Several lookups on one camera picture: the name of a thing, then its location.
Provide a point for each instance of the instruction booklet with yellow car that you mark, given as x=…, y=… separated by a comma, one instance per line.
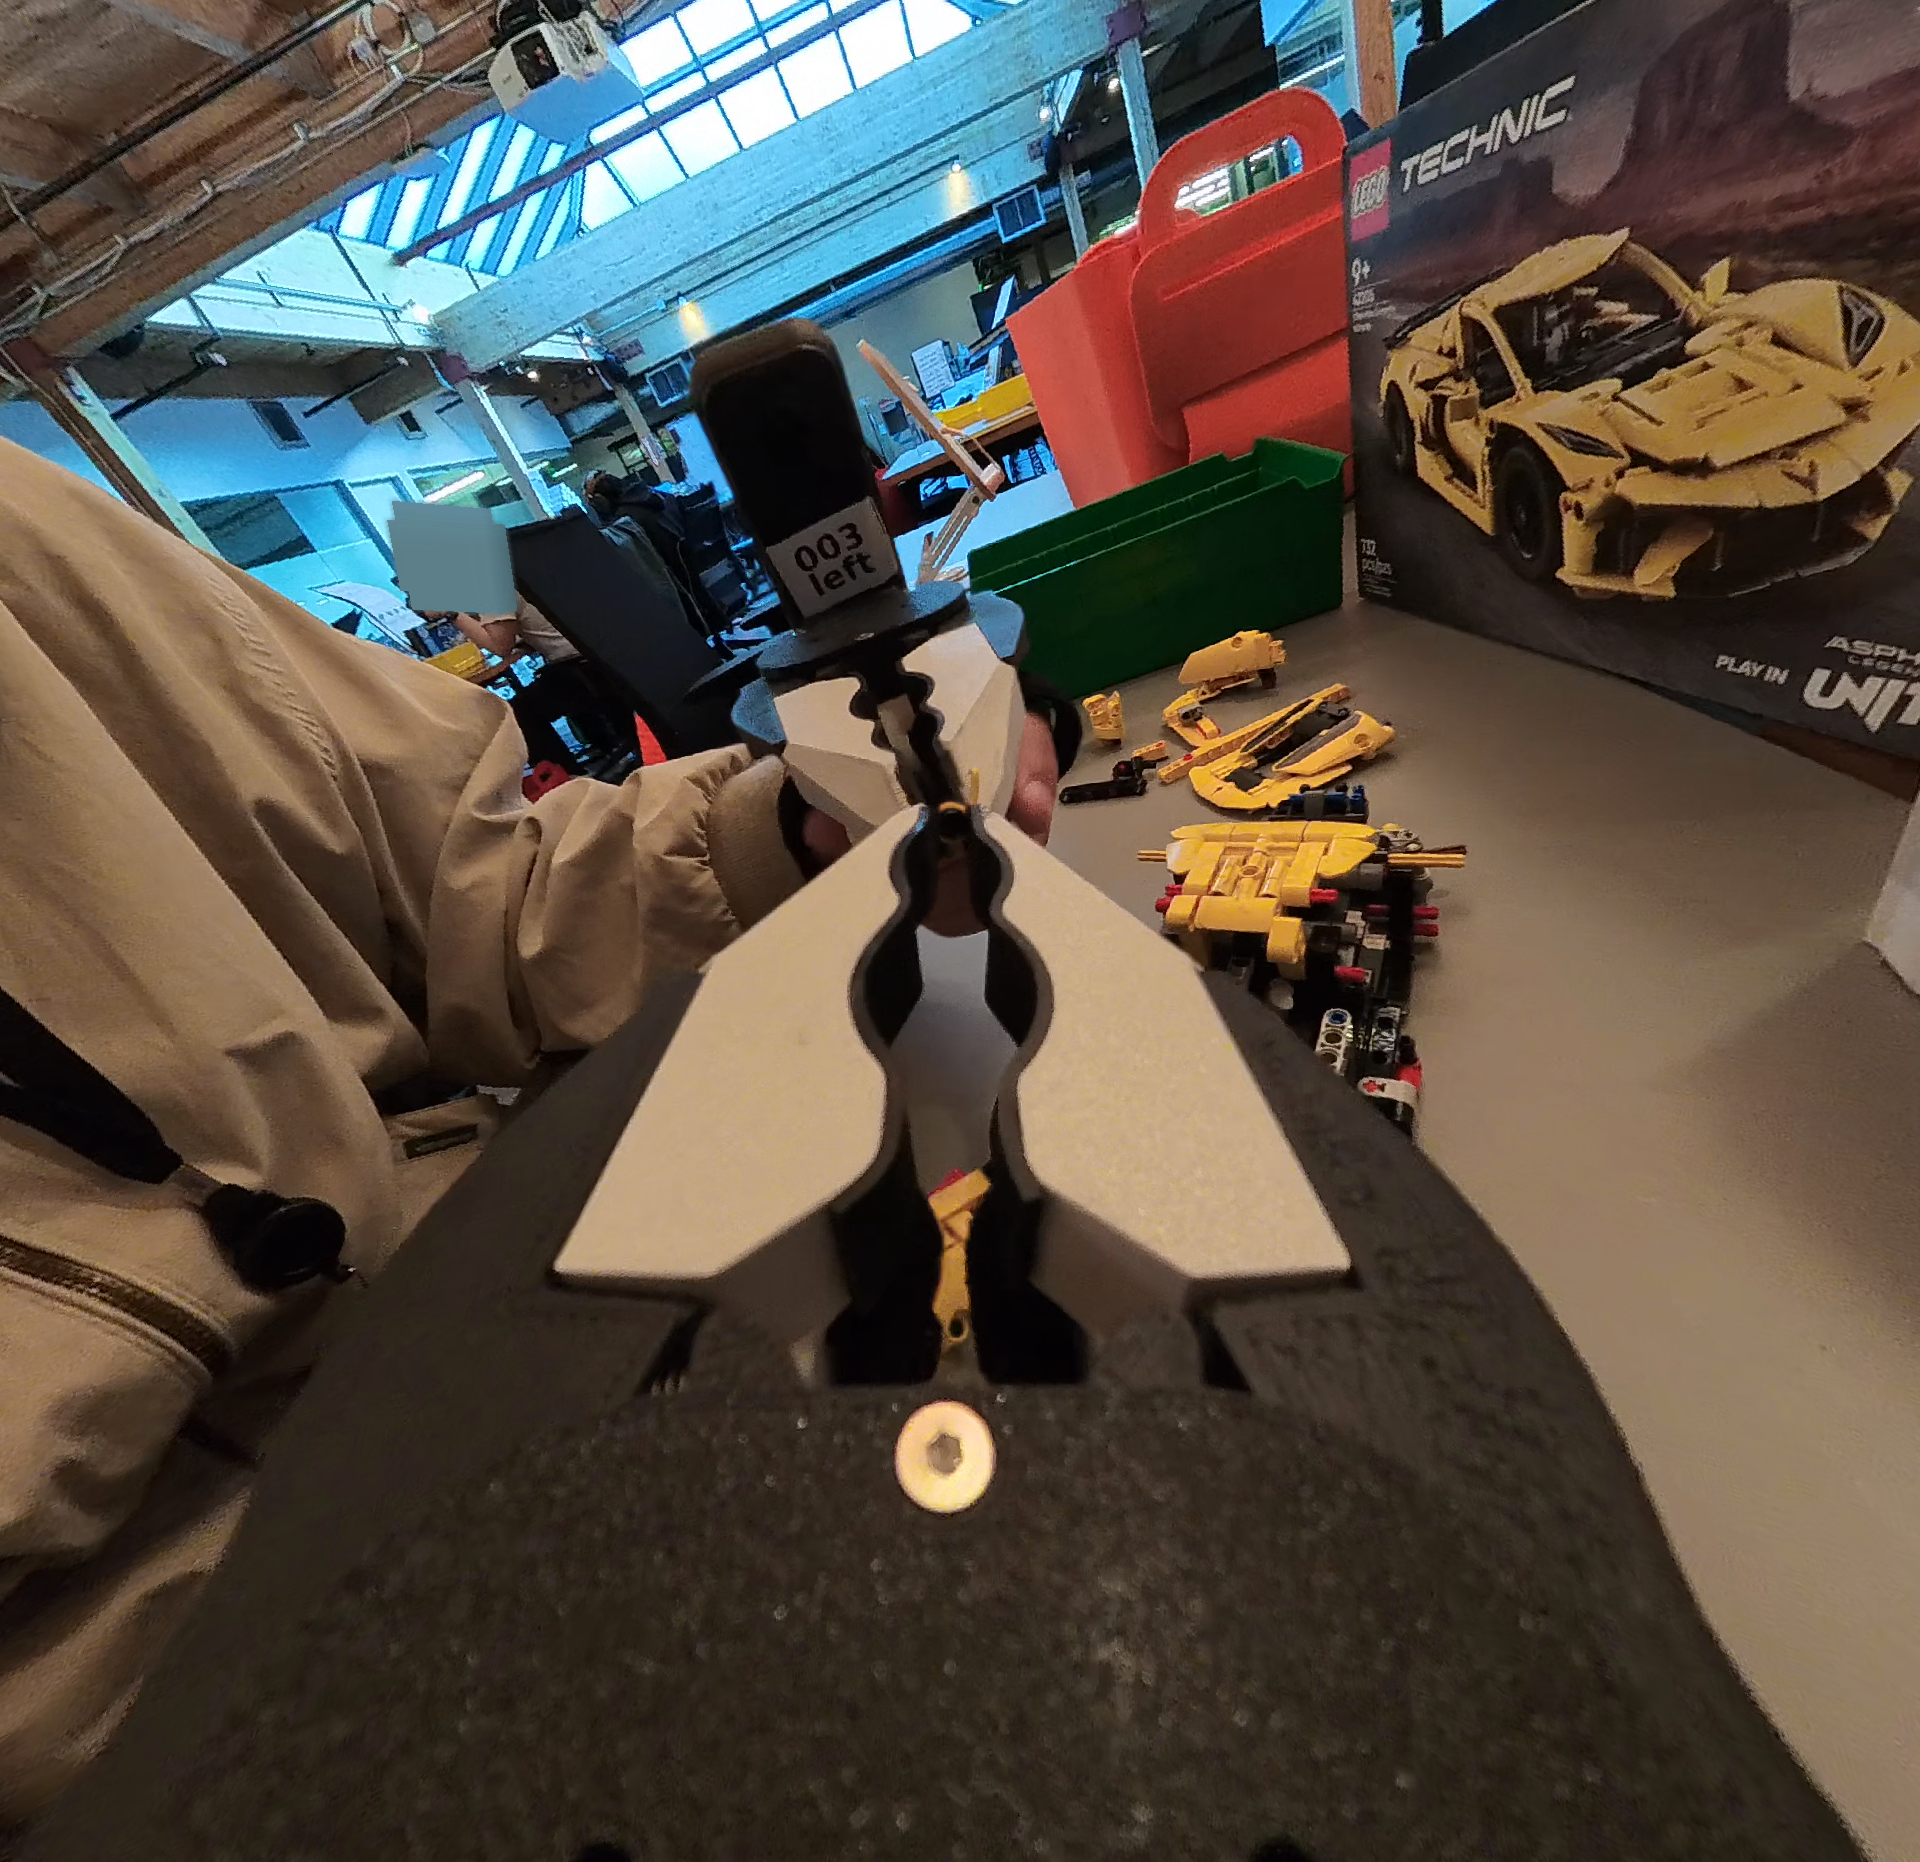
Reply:
x=1898, y=917

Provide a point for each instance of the small yellow car panel part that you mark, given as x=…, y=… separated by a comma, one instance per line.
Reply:
x=1231, y=659

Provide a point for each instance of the dark toy car box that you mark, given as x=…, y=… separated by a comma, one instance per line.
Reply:
x=1724, y=122

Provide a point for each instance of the partly built toy car model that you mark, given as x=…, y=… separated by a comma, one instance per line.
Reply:
x=1261, y=864

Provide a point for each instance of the yellow brick beam assembly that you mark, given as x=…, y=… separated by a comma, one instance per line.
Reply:
x=953, y=813

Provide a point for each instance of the dark green plastic tray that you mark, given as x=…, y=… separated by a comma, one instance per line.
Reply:
x=1171, y=587

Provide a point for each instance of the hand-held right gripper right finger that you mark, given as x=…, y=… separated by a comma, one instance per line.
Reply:
x=1185, y=1126

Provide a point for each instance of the white ceiling projector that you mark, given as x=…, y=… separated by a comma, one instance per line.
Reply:
x=554, y=46

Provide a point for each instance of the person's left forearm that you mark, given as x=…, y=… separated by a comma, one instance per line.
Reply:
x=645, y=857

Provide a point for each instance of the person's left hand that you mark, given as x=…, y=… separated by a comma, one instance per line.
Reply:
x=1038, y=791

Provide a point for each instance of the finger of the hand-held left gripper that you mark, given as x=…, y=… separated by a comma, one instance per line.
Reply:
x=991, y=722
x=840, y=753

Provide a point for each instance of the small yellow connector piece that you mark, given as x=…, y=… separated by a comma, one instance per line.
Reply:
x=1102, y=714

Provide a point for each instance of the skylight windows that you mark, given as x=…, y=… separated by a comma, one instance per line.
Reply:
x=751, y=77

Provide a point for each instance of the short black brick beam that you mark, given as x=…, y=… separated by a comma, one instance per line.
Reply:
x=1102, y=784

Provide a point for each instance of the grey desk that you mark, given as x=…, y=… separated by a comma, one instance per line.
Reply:
x=1650, y=1067

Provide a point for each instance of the large yellow car panel part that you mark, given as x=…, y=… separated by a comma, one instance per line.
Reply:
x=1350, y=735

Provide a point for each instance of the black office chair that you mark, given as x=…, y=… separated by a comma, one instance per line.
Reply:
x=601, y=603

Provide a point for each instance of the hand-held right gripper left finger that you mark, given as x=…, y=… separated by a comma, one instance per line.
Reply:
x=721, y=1126

